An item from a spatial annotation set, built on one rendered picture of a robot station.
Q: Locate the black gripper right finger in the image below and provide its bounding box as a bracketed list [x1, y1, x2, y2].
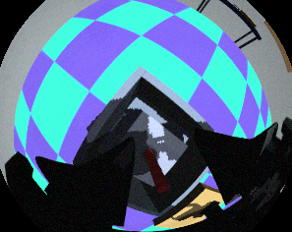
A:
[194, 123, 277, 206]

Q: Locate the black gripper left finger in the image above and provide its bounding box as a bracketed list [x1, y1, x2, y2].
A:
[35, 137, 135, 227]

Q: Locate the red peg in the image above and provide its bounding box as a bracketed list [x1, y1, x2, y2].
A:
[145, 148, 170, 193]

